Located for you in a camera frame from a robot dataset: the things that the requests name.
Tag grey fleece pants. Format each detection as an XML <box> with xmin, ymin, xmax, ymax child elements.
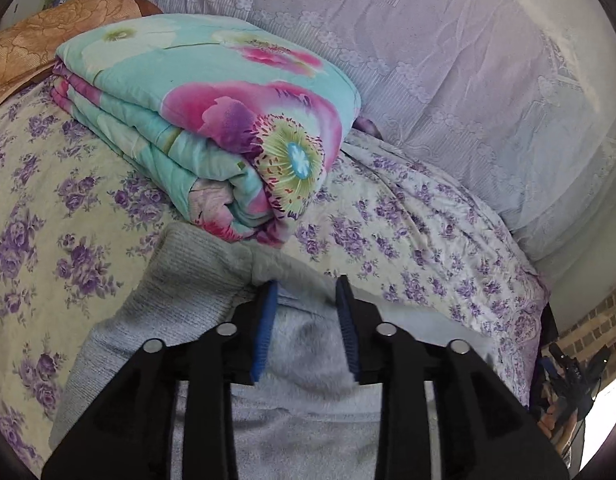
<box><xmin>51</xmin><ymin>223</ymin><xmax>493</xmax><ymax>479</ymax></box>

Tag brick pattern curtain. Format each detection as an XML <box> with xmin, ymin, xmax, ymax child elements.
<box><xmin>557</xmin><ymin>289</ymin><xmax>616</xmax><ymax>388</ymax></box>

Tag purple floral bed sheet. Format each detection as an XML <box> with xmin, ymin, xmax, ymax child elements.
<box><xmin>0</xmin><ymin>80</ymin><xmax>547</xmax><ymax>472</ymax></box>

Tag folded teal pink floral quilt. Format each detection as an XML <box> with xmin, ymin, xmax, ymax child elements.
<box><xmin>52</xmin><ymin>14</ymin><xmax>361</xmax><ymax>246</ymax></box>

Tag brown orange floral pillow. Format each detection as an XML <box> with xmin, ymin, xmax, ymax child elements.
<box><xmin>0</xmin><ymin>0</ymin><xmax>161</xmax><ymax>105</ymax></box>

